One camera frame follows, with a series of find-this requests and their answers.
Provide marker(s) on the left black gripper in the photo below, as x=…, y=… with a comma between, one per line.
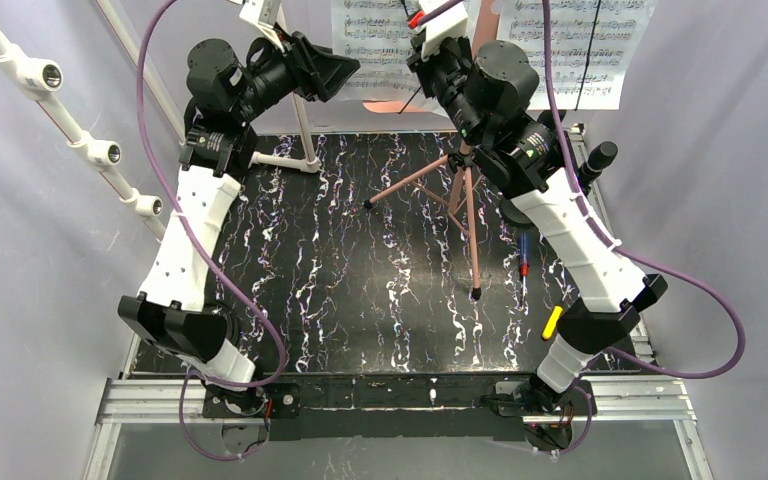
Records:
x=300, y=59

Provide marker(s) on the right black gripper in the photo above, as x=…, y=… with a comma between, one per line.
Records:
x=428, y=66

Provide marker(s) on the sheet music page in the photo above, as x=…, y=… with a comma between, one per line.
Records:
x=376, y=34
x=592, y=46

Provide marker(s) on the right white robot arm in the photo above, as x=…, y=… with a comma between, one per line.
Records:
x=485, y=94

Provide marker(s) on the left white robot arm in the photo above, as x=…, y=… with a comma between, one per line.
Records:
x=168, y=310

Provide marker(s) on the pink music stand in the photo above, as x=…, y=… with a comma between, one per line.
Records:
x=482, y=26

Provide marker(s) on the left black microphone on stand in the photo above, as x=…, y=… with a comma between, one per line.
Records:
x=513, y=212

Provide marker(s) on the black microphone on stand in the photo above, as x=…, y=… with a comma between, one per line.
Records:
x=601, y=157
x=513, y=212

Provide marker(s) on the right black microphone on stand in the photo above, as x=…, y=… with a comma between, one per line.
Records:
x=601, y=157

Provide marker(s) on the blue red screwdriver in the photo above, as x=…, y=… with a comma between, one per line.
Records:
x=524, y=265

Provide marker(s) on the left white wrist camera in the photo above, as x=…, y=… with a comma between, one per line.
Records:
x=262, y=15

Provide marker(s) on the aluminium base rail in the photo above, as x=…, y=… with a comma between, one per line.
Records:
x=311, y=406

